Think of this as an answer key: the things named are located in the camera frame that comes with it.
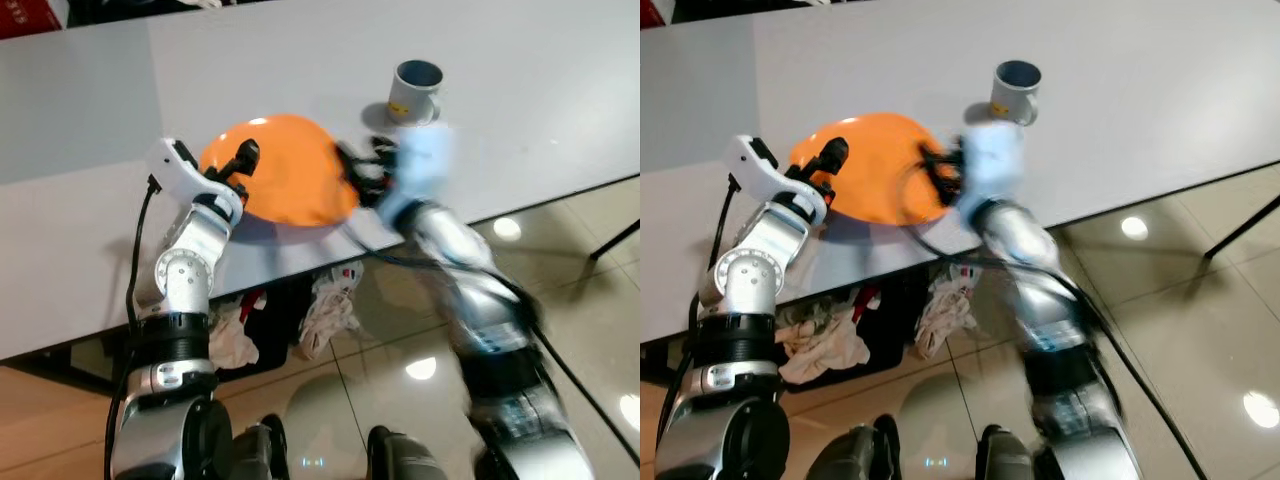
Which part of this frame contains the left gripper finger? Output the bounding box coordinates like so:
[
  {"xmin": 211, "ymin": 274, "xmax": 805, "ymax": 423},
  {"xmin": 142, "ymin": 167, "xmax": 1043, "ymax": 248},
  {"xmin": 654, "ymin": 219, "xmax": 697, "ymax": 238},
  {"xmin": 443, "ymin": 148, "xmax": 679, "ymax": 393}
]
[
  {"xmin": 225, "ymin": 138, "xmax": 262, "ymax": 181},
  {"xmin": 811, "ymin": 136, "xmax": 851, "ymax": 180}
]

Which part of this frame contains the orange plate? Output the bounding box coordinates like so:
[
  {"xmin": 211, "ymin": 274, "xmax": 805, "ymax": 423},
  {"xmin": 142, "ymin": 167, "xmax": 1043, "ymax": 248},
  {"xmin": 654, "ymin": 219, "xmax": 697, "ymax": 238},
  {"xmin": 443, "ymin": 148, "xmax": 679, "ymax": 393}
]
[
  {"xmin": 787, "ymin": 111, "xmax": 958, "ymax": 227},
  {"xmin": 197, "ymin": 112, "xmax": 362, "ymax": 228}
]

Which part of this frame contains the grey mug yellow print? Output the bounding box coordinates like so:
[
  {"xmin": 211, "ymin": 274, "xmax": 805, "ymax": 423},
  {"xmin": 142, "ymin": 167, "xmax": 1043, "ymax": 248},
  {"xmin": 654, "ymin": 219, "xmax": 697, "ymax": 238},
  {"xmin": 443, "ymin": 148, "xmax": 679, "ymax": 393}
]
[
  {"xmin": 989, "ymin": 59, "xmax": 1044, "ymax": 127},
  {"xmin": 387, "ymin": 59, "xmax": 445, "ymax": 127}
]

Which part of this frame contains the black bin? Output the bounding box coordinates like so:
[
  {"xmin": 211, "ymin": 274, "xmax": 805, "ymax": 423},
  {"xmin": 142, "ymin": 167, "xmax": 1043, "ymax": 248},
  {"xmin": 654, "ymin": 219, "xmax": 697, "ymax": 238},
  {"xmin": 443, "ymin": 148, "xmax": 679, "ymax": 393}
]
[
  {"xmin": 205, "ymin": 262, "xmax": 367, "ymax": 383},
  {"xmin": 775, "ymin": 262, "xmax": 981, "ymax": 386}
]

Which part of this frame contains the black table leg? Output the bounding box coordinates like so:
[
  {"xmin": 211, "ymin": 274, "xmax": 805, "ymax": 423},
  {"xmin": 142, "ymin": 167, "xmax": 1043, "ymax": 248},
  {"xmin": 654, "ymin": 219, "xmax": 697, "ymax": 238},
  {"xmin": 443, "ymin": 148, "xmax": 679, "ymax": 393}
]
[
  {"xmin": 1204, "ymin": 190, "xmax": 1280, "ymax": 262},
  {"xmin": 589, "ymin": 218, "xmax": 641, "ymax": 264}
]

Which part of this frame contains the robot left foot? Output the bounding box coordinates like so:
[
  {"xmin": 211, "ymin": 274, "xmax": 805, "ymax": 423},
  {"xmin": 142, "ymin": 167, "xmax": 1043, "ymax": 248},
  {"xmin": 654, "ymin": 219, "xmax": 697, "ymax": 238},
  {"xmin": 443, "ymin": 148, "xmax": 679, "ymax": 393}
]
[
  {"xmin": 230, "ymin": 414, "xmax": 293, "ymax": 480},
  {"xmin": 804, "ymin": 414, "xmax": 893, "ymax": 480}
]

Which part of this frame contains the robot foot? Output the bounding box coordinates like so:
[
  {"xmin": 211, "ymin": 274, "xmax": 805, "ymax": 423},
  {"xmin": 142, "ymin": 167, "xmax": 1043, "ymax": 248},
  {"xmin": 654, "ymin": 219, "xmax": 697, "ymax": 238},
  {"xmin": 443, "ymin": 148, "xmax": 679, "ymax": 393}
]
[
  {"xmin": 230, "ymin": 414, "xmax": 293, "ymax": 480},
  {"xmin": 974, "ymin": 424, "xmax": 1043, "ymax": 480},
  {"xmin": 804, "ymin": 414, "xmax": 893, "ymax": 480},
  {"xmin": 364, "ymin": 424, "xmax": 453, "ymax": 480}
]

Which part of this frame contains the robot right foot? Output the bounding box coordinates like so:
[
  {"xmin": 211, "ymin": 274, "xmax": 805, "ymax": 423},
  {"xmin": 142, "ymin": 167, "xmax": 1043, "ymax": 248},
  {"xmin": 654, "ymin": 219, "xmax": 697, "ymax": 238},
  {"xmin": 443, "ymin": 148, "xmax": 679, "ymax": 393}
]
[
  {"xmin": 974, "ymin": 424, "xmax": 1043, "ymax": 480},
  {"xmin": 364, "ymin": 424, "xmax": 453, "ymax": 480}
]

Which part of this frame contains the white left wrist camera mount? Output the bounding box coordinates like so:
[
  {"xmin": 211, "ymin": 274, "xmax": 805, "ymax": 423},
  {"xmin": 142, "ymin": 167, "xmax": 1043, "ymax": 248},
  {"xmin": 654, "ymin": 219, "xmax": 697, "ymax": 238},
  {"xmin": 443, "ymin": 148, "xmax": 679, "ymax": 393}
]
[
  {"xmin": 144, "ymin": 136, "xmax": 245, "ymax": 224},
  {"xmin": 724, "ymin": 134, "xmax": 830, "ymax": 224}
]

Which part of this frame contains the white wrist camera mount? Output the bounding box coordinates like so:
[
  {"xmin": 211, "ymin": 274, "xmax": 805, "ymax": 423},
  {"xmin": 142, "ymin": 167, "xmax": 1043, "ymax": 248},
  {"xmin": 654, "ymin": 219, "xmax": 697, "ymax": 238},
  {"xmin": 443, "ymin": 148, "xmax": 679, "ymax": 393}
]
[
  {"xmin": 377, "ymin": 121, "xmax": 459, "ymax": 224},
  {"xmin": 724, "ymin": 134, "xmax": 830, "ymax": 224},
  {"xmin": 144, "ymin": 136, "xmax": 245, "ymax": 224},
  {"xmin": 954, "ymin": 121, "xmax": 1028, "ymax": 218}
]

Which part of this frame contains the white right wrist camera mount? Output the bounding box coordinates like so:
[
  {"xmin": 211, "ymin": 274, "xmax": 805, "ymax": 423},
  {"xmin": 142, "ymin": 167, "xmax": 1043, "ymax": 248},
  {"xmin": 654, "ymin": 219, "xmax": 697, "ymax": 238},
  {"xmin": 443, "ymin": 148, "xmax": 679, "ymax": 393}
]
[
  {"xmin": 954, "ymin": 121, "xmax": 1028, "ymax": 218},
  {"xmin": 377, "ymin": 121, "xmax": 459, "ymax": 224}
]

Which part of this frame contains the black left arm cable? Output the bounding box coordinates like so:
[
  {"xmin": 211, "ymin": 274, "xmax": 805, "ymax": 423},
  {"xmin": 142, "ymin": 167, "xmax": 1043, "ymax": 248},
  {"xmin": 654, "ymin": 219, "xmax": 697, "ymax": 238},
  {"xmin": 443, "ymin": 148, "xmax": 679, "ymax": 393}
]
[
  {"xmin": 102, "ymin": 177, "xmax": 163, "ymax": 480},
  {"xmin": 678, "ymin": 177, "xmax": 743, "ymax": 446}
]

